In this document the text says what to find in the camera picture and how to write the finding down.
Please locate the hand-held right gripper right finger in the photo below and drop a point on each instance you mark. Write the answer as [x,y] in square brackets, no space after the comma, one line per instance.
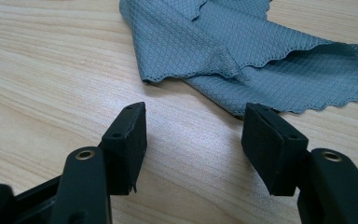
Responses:
[272,149]

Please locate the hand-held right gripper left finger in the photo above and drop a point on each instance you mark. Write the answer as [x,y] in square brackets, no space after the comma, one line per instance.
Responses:
[126,155]

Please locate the grey cloth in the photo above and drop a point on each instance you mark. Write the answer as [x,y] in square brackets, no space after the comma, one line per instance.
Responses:
[230,56]

